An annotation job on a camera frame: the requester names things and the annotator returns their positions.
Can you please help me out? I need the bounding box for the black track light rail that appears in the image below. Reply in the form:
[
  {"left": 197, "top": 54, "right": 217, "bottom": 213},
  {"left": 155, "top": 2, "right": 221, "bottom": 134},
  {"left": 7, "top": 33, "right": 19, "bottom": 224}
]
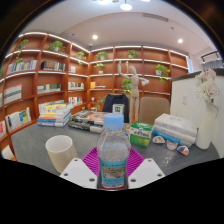
[{"left": 200, "top": 50, "right": 224, "bottom": 64}]

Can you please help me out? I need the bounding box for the wooden artist mannequin figure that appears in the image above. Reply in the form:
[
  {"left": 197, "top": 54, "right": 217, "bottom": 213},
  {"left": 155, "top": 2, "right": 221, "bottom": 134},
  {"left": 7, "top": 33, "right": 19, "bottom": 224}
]
[{"left": 117, "top": 60, "right": 150, "bottom": 125}]

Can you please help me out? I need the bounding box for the white pitcher vase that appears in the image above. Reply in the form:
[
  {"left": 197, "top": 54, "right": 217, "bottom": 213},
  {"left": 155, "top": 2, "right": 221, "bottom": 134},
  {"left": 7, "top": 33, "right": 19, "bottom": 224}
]
[{"left": 194, "top": 101, "right": 219, "bottom": 150}]

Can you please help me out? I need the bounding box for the multi-bulb ceiling lamp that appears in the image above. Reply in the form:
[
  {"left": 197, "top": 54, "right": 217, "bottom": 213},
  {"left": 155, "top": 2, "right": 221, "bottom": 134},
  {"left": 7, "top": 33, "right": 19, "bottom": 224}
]
[{"left": 93, "top": 0, "right": 151, "bottom": 12}]

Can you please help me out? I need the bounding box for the clear blue-capped water bottle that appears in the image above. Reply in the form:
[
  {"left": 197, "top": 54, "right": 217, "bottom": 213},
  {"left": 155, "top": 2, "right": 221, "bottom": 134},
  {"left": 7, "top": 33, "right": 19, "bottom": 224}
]
[{"left": 96, "top": 113, "right": 132, "bottom": 191}]

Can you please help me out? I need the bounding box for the tall white green carton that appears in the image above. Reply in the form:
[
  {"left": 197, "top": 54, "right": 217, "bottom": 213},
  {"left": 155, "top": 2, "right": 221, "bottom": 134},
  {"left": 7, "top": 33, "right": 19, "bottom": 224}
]
[{"left": 112, "top": 103, "right": 125, "bottom": 116}]

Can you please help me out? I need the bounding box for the white green tissue box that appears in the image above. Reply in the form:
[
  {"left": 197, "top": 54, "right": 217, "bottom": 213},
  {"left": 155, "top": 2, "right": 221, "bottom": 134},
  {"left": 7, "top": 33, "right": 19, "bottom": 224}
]
[{"left": 130, "top": 121, "right": 154, "bottom": 137}]

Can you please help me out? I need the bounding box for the beige upholstered chair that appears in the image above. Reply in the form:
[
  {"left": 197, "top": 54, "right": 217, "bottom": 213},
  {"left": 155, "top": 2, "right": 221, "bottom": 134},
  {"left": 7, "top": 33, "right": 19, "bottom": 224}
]
[{"left": 138, "top": 96, "right": 171, "bottom": 125}]

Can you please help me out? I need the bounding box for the ceiling air vent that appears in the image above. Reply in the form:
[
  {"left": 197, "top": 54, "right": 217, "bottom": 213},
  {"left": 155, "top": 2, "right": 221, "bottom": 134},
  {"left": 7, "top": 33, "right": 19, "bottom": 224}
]
[{"left": 142, "top": 12, "right": 169, "bottom": 23}]

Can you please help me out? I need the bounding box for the dark magazine stack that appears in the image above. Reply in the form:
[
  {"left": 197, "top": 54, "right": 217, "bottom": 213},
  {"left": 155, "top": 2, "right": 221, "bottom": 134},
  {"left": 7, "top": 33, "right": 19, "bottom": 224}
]
[{"left": 68, "top": 110, "right": 109, "bottom": 134}]

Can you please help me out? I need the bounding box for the wooden wall shelf unit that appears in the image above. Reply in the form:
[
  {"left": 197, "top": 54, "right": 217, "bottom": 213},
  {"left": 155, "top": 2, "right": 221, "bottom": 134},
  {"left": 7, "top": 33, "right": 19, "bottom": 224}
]
[{"left": 0, "top": 30, "right": 194, "bottom": 158}]

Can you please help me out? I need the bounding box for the blue book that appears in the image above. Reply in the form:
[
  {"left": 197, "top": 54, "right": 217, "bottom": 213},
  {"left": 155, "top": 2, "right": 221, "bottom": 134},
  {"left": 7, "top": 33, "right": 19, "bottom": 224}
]
[{"left": 151, "top": 129, "right": 193, "bottom": 148}]

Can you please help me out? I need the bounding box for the colourful book stack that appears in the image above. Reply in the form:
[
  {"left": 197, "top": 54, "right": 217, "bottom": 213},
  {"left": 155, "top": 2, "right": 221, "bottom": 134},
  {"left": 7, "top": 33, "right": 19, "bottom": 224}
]
[{"left": 36, "top": 102, "right": 73, "bottom": 128}]

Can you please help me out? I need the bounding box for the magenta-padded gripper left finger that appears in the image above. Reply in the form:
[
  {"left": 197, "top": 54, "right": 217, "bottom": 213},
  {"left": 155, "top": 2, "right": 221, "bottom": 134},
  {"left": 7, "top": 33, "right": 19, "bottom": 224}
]
[{"left": 59, "top": 147, "right": 101, "bottom": 190}]

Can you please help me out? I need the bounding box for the cream plastic cup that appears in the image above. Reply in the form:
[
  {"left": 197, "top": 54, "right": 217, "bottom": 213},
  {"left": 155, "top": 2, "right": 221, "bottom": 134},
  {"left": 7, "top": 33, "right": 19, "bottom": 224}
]
[{"left": 45, "top": 134, "right": 79, "bottom": 174}]

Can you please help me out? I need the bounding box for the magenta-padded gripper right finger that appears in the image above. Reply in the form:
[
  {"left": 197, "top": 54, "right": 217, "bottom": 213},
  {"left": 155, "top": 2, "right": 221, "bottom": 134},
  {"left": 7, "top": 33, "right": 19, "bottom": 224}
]
[{"left": 125, "top": 147, "right": 166, "bottom": 190}]

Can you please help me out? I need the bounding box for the small colourful badge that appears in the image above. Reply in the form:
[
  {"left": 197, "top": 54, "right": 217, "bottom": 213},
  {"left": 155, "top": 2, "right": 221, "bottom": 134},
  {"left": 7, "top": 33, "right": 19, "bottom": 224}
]
[
  {"left": 165, "top": 139, "right": 179, "bottom": 151},
  {"left": 151, "top": 134, "right": 167, "bottom": 145},
  {"left": 175, "top": 144, "right": 190, "bottom": 157}
]

